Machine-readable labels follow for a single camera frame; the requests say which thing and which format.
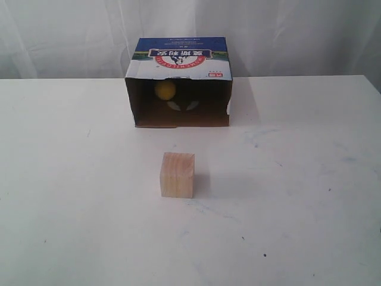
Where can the yellow tennis ball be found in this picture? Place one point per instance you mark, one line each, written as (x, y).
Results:
(165, 89)

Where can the wooden cube block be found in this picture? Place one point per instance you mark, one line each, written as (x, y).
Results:
(177, 175)

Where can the blue white cardboard box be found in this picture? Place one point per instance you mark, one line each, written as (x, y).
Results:
(199, 67)

